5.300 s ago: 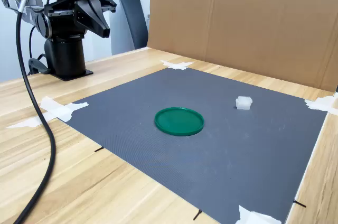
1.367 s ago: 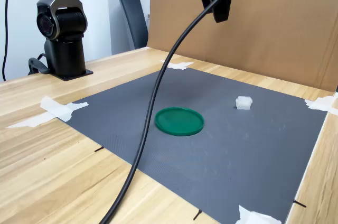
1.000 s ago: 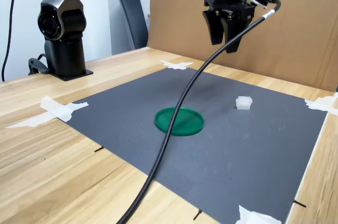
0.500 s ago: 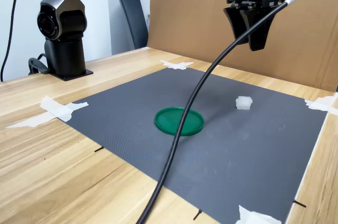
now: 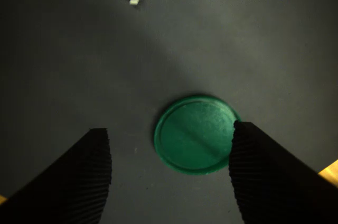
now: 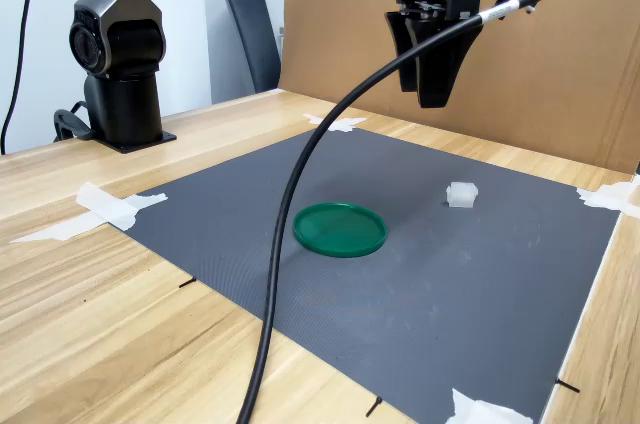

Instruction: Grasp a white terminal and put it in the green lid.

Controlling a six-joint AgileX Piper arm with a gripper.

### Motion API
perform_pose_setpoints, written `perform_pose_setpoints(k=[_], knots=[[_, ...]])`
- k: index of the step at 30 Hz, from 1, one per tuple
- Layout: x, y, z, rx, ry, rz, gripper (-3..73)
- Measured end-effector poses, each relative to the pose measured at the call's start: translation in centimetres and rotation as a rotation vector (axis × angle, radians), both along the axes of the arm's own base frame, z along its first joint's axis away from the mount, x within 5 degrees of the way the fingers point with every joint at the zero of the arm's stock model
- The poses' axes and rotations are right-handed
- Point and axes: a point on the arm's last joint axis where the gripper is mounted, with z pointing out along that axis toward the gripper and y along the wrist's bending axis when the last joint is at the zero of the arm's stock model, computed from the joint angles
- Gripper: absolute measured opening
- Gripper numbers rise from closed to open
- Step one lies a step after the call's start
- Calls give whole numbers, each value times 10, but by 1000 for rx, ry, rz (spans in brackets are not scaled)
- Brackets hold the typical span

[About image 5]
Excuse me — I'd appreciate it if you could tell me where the round green lid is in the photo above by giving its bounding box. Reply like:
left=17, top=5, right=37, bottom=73
left=154, top=95, right=241, bottom=176

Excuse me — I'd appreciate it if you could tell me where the dark grey mat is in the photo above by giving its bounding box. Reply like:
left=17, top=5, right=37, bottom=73
left=0, top=0, right=338, bottom=224

